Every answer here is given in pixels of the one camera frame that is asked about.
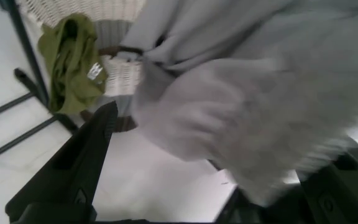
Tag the pale grey shorts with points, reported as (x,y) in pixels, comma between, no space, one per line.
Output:
(228,109)

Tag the black clothes rack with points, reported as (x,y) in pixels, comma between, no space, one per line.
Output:
(25,46)

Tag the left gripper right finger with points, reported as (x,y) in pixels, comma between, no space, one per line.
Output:
(346,193)

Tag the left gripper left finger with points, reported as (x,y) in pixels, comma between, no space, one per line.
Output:
(70,174)

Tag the white laundry basket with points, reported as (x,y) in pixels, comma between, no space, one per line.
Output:
(120,74)

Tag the green garment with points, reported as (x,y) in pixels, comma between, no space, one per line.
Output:
(70,77)

